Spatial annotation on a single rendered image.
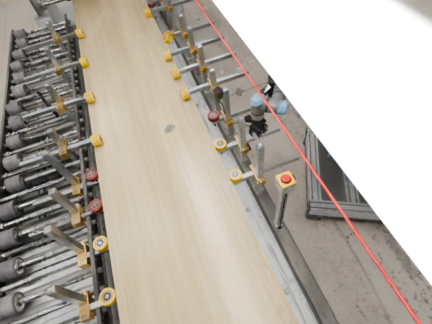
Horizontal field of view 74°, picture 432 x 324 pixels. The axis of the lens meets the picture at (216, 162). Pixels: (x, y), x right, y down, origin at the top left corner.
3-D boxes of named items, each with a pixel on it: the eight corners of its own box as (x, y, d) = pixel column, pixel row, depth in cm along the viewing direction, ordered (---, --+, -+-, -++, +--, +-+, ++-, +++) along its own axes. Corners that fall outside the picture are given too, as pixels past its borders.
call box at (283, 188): (287, 179, 135) (288, 170, 128) (294, 191, 131) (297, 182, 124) (274, 184, 134) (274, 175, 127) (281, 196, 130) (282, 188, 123)
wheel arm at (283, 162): (296, 156, 180) (297, 152, 177) (299, 161, 178) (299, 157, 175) (232, 180, 176) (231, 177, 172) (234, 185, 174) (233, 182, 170)
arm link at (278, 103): (290, 92, 151) (269, 90, 153) (287, 108, 145) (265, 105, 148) (288, 103, 157) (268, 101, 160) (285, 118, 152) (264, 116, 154)
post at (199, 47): (209, 93, 244) (200, 42, 204) (211, 96, 242) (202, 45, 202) (205, 94, 243) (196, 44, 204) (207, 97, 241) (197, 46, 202)
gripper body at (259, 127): (258, 138, 168) (259, 125, 158) (248, 130, 173) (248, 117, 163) (267, 131, 171) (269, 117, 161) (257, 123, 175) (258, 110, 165)
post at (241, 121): (245, 161, 204) (242, 114, 164) (247, 165, 202) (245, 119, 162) (240, 163, 203) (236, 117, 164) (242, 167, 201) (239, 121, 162)
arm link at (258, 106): (265, 103, 146) (249, 100, 148) (264, 117, 155) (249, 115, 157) (268, 92, 150) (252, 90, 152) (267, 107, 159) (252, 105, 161)
